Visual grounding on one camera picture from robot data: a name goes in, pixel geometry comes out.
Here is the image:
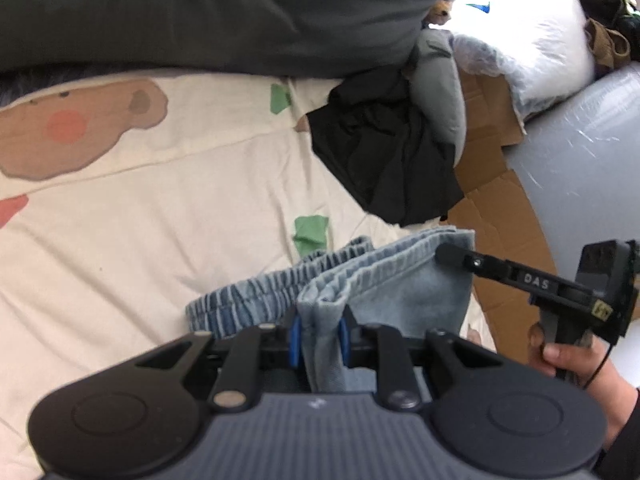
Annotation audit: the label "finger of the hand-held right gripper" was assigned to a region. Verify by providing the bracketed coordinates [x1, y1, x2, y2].
[435, 243, 576, 295]

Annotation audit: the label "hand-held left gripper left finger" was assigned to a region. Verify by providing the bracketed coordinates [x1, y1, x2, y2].
[135, 307, 302, 409]

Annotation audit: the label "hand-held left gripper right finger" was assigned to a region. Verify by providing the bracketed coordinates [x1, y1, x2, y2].
[337, 305, 503, 409]

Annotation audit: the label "light blue denim pants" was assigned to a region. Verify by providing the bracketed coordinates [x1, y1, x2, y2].
[185, 227, 476, 396]

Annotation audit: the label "person's right forearm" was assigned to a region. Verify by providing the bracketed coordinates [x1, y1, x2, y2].
[592, 387, 640, 480]

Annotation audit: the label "person's right hand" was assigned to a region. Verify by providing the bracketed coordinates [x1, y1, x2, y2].
[530, 323, 640, 449]

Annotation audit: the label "brown cardboard sheet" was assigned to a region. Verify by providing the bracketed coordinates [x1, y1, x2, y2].
[444, 72, 640, 367]

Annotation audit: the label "grey plastic-wrapped roll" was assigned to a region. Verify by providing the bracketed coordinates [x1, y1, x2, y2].
[504, 62, 640, 376]

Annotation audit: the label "black garment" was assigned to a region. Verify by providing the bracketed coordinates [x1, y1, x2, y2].
[305, 67, 466, 227]

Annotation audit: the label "cream bear print bed sheet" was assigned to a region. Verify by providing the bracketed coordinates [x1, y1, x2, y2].
[0, 72, 497, 480]

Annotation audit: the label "grey plush pillow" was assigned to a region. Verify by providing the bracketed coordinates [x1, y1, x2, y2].
[410, 27, 469, 169]

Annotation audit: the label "crumpled clear plastic wrap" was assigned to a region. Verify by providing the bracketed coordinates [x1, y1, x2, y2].
[452, 35, 527, 122]

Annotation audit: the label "tan cloth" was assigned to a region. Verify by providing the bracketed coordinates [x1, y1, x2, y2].
[584, 17, 632, 69]

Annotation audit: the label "brown teddy bear toy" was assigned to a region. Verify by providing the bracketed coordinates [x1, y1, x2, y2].
[429, 0, 454, 26]

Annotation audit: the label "dark grey duvet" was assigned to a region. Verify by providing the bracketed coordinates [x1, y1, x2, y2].
[0, 0, 463, 82]

